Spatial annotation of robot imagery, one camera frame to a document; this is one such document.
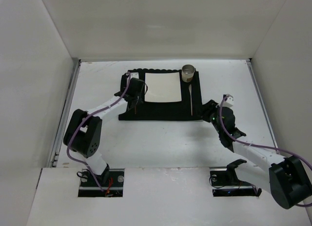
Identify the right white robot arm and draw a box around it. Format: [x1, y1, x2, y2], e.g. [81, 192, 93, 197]
[197, 94, 312, 209]

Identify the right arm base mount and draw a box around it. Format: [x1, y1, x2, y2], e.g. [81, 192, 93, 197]
[209, 159, 262, 197]

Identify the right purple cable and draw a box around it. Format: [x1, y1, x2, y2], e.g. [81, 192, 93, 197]
[218, 96, 312, 207]

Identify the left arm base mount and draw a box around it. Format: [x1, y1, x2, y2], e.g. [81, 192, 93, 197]
[77, 169, 125, 198]

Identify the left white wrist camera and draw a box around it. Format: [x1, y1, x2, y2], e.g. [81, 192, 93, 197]
[126, 72, 139, 79]

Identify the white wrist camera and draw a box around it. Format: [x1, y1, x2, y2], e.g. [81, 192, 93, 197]
[221, 94, 234, 108]
[126, 72, 139, 79]

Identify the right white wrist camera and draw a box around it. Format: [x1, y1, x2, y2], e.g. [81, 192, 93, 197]
[221, 94, 234, 108]

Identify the left aluminium rail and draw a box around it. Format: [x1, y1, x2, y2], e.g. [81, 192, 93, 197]
[47, 58, 81, 167]

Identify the right aluminium rail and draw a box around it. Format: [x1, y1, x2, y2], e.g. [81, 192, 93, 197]
[246, 59, 277, 148]

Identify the aluminium rail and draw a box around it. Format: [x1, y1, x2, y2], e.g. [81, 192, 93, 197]
[47, 58, 81, 167]
[246, 59, 277, 148]

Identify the white square plate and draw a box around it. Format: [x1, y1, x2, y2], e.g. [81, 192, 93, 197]
[144, 72, 182, 103]

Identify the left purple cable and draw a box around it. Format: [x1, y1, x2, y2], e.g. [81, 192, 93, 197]
[66, 72, 131, 191]

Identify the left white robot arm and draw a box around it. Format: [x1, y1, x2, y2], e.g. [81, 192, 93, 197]
[63, 75, 146, 182]

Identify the purple cable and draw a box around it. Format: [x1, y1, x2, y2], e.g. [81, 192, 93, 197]
[218, 96, 312, 207]
[66, 72, 131, 191]

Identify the metal cup with cork band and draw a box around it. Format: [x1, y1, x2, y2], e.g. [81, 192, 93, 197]
[181, 64, 196, 82]

